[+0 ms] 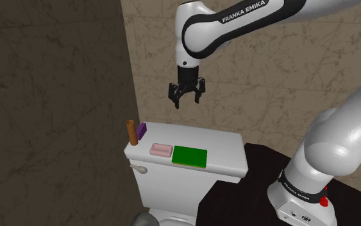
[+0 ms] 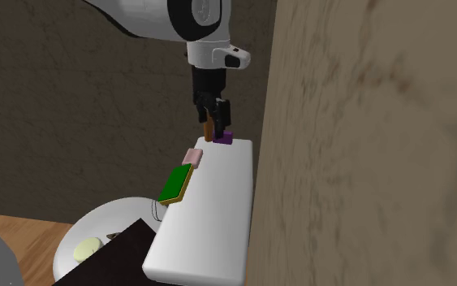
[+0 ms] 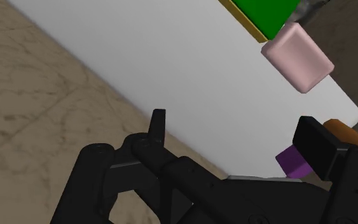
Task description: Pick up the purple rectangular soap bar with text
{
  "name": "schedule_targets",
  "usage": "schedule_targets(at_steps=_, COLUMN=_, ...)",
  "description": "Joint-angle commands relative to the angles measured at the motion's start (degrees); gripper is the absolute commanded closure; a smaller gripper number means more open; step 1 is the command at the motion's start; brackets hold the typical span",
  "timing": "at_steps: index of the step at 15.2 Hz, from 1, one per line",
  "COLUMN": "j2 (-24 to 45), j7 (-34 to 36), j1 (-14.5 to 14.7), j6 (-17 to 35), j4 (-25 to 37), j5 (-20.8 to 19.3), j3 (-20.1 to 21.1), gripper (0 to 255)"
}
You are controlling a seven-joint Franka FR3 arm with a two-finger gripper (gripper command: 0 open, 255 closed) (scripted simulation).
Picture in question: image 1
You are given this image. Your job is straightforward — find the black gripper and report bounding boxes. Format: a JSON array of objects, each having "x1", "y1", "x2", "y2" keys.
[{"x1": 168, "y1": 65, "x2": 206, "y2": 110}]

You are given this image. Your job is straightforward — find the purple block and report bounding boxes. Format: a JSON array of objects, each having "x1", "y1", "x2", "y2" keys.
[{"x1": 136, "y1": 122, "x2": 147, "y2": 141}]

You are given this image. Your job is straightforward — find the pink soap bar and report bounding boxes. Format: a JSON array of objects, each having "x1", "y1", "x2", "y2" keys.
[{"x1": 149, "y1": 143, "x2": 174, "y2": 158}]

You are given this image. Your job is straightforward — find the green sponge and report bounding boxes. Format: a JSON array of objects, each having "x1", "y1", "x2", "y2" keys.
[{"x1": 171, "y1": 145, "x2": 208, "y2": 170}]

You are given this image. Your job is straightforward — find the brown tube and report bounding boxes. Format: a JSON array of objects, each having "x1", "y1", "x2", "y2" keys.
[{"x1": 126, "y1": 119, "x2": 139, "y2": 146}]

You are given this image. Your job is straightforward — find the white toilet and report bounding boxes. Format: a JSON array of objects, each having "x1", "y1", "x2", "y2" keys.
[{"x1": 123, "y1": 121, "x2": 249, "y2": 226}]

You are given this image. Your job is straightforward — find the dark robot stand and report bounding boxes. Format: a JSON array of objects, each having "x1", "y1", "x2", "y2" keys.
[{"x1": 194, "y1": 143, "x2": 361, "y2": 226}]

